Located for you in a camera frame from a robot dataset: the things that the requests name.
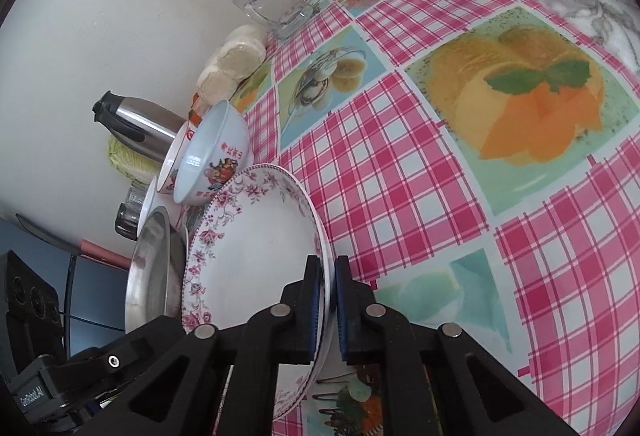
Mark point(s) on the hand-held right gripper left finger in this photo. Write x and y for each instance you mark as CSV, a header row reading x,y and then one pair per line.
x,y
312,311

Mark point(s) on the glass teapot with brown lid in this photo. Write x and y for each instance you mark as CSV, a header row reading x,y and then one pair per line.
x,y
127,221

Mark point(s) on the stainless steel plate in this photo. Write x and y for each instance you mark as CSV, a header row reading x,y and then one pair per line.
x,y
150,266

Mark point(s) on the pink door frame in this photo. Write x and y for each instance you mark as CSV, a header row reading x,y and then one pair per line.
x,y
107,255

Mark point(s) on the orange snack packet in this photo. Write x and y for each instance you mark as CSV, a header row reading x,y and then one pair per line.
x,y
196,113

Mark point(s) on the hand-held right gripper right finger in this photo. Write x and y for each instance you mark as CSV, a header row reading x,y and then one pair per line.
x,y
343,316

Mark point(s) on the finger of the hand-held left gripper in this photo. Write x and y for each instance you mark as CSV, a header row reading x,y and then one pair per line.
x,y
114,360

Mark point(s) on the bag of white steamed buns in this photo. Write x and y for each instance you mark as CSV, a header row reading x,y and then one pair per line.
x,y
235,58

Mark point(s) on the pink floral plate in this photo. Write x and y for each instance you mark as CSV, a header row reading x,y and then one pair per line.
x,y
255,246

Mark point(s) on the pink plaid tablecloth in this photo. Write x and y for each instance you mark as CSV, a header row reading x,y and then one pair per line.
x,y
400,166

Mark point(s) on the white bowl with red print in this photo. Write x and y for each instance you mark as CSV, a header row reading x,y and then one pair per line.
x,y
170,166

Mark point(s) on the white bowl with colourful print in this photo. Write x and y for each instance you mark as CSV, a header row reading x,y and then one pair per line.
x,y
215,141

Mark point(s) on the napa cabbage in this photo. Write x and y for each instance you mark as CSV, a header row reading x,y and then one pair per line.
x,y
127,161

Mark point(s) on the stainless steel thermos jug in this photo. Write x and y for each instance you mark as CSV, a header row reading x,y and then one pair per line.
x,y
145,118

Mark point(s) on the blue cabinet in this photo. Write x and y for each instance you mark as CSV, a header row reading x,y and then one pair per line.
x,y
95,296

